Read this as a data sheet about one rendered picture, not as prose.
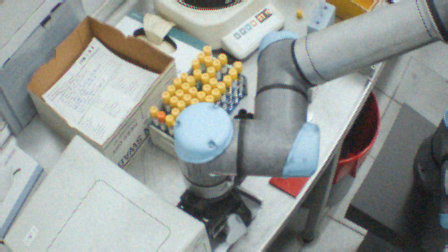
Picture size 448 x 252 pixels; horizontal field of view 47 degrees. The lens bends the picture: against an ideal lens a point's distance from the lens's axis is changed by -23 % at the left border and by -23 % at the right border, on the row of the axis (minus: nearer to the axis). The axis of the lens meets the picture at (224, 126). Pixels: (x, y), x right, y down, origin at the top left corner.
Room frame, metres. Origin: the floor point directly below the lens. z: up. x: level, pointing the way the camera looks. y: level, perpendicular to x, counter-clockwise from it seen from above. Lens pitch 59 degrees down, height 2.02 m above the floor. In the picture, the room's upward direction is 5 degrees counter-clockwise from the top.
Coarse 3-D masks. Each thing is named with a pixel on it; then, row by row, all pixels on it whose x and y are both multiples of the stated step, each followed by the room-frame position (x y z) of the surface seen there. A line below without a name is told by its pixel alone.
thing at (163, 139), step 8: (216, 80) 0.75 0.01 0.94; (200, 88) 0.73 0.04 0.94; (232, 88) 0.73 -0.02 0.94; (248, 88) 0.75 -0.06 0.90; (224, 104) 0.69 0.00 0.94; (168, 112) 0.68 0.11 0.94; (232, 112) 0.71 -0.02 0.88; (152, 120) 0.67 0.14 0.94; (152, 128) 0.65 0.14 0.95; (160, 128) 0.65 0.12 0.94; (152, 136) 0.66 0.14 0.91; (160, 136) 0.64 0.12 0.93; (168, 136) 0.63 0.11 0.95; (160, 144) 0.64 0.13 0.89; (168, 144) 0.63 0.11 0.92; (168, 152) 0.63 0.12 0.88
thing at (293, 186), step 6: (270, 180) 0.55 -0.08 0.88; (276, 180) 0.55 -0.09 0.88; (282, 180) 0.55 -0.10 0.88; (288, 180) 0.54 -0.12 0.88; (294, 180) 0.54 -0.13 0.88; (300, 180) 0.54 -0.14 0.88; (306, 180) 0.54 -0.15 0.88; (276, 186) 0.53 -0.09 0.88; (282, 186) 0.53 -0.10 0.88; (288, 186) 0.53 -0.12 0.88; (294, 186) 0.53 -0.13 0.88; (300, 186) 0.53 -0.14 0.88; (288, 192) 0.52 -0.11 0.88; (294, 192) 0.52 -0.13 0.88; (300, 192) 0.51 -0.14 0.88
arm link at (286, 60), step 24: (408, 0) 0.51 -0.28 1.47; (432, 0) 0.48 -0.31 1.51; (336, 24) 0.54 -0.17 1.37; (360, 24) 0.51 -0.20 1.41; (384, 24) 0.49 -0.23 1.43; (408, 24) 0.47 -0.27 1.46; (432, 24) 0.45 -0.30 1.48; (264, 48) 0.56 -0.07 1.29; (288, 48) 0.54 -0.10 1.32; (312, 48) 0.51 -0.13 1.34; (336, 48) 0.50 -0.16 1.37; (360, 48) 0.48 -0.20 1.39; (384, 48) 0.47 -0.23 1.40; (408, 48) 0.46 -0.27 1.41; (264, 72) 0.52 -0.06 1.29; (288, 72) 0.51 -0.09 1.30; (312, 72) 0.49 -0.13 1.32; (336, 72) 0.48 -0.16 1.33
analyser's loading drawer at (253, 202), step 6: (240, 186) 0.52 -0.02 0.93; (240, 192) 0.51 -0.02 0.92; (246, 192) 0.50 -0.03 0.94; (246, 198) 0.50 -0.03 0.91; (252, 198) 0.49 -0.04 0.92; (258, 198) 0.49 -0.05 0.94; (246, 204) 0.49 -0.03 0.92; (252, 204) 0.48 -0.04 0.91; (258, 204) 0.48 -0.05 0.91; (252, 210) 0.47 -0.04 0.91; (258, 210) 0.47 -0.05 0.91; (252, 216) 0.46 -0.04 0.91; (222, 234) 0.41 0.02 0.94; (210, 240) 0.41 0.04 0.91; (216, 240) 0.41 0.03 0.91; (222, 240) 0.41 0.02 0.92; (210, 246) 0.40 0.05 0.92; (216, 246) 0.40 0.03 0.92; (222, 246) 0.40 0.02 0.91; (228, 246) 0.40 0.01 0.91
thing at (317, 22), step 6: (318, 6) 0.93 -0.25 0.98; (324, 6) 0.93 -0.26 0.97; (330, 6) 0.93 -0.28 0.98; (318, 12) 0.91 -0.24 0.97; (324, 12) 0.91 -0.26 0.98; (330, 12) 0.91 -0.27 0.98; (312, 18) 0.88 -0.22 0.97; (318, 18) 0.88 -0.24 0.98; (324, 18) 0.89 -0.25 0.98; (330, 18) 0.89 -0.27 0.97; (312, 24) 0.87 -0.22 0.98; (318, 24) 0.87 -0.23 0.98; (324, 24) 0.87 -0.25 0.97; (330, 24) 0.90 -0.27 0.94; (312, 30) 0.86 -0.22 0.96
